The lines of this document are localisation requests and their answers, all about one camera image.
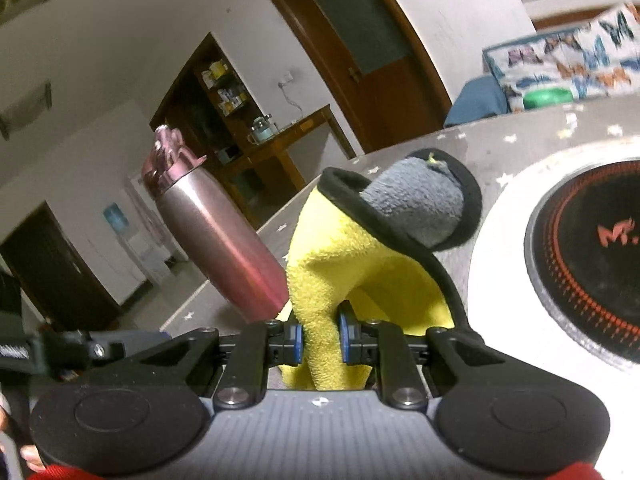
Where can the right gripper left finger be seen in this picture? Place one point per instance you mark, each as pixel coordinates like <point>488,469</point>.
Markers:
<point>248,357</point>

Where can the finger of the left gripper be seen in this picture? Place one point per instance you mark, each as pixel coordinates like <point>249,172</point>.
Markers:
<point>80,351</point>

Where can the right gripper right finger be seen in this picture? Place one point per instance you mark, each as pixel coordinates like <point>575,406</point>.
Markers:
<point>382,345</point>

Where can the pink metal thermos bottle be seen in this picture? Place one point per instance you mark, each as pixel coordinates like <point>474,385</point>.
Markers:
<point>211,230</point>

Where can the yellow grey cleaning cloth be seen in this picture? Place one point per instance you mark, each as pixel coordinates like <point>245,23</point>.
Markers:
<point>374,243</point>

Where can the person left hand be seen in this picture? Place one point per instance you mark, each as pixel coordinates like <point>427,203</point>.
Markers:
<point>16,441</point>

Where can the water dispenser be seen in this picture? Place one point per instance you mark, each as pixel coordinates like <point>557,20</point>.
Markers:
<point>130,238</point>

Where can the wooden side table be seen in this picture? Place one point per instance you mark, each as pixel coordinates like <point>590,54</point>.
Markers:
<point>266,176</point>

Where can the induction cooker in table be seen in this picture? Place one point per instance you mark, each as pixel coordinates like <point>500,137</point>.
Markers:
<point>554,274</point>

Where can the teal kettle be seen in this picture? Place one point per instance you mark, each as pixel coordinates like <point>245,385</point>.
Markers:
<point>262,130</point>

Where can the dark wooden bookshelf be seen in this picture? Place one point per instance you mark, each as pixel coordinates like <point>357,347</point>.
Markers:
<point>211,106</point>

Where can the ceiling light fixture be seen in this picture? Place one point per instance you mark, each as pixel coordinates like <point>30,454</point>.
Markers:
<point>26,110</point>

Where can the blue sofa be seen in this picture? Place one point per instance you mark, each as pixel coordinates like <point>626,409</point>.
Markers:
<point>480,98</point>

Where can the green plastic bowl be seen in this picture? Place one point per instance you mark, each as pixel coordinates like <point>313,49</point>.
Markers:
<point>546,97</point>

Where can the brown wooden door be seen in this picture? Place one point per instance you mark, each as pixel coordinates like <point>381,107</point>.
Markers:
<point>375,66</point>

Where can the large butterfly pillow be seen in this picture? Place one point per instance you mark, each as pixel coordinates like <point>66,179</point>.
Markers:
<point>597,59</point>

